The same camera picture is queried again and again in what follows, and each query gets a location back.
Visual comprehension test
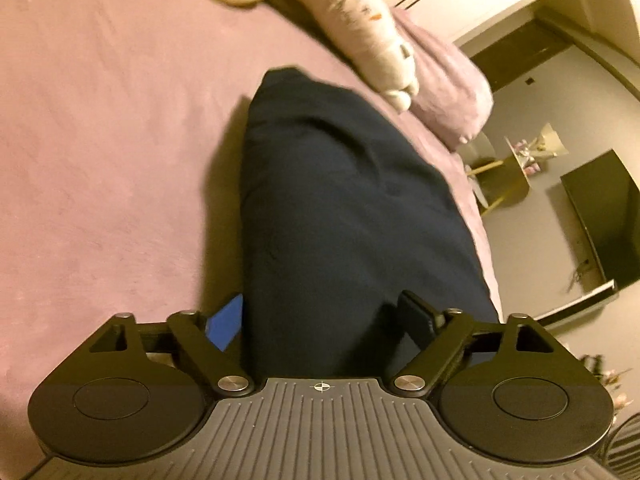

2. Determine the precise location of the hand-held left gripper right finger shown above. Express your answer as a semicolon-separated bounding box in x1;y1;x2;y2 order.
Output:
392;290;557;397

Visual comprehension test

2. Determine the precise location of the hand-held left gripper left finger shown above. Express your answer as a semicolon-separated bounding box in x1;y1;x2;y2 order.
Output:
89;294;254;397

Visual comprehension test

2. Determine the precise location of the dark navy garment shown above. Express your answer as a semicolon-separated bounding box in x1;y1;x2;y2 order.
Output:
239;66;501;378

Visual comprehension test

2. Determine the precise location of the gold side table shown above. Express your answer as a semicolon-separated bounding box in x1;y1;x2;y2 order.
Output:
464;152;535;217

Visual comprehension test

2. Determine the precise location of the white low shelf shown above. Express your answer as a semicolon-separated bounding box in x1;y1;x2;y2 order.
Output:
536;280;620;328

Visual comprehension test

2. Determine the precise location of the purple bed sheet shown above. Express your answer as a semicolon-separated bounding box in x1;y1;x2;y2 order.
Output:
0;0;503;411

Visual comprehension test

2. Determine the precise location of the wrapped flower bouquet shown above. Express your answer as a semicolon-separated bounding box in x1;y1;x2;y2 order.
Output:
504;122;571;177

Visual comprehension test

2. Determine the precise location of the dark flat screen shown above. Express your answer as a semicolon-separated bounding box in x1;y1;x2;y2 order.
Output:
560;149;640;292

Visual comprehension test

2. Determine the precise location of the purple pillow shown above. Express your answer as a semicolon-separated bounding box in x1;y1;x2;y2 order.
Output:
392;7;496;153

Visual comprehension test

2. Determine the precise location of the dark doorway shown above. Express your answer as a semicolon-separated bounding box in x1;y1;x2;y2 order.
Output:
470;17;576;93

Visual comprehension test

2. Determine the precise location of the long pink plush pillow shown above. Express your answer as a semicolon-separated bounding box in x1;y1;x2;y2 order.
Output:
282;0;421;113

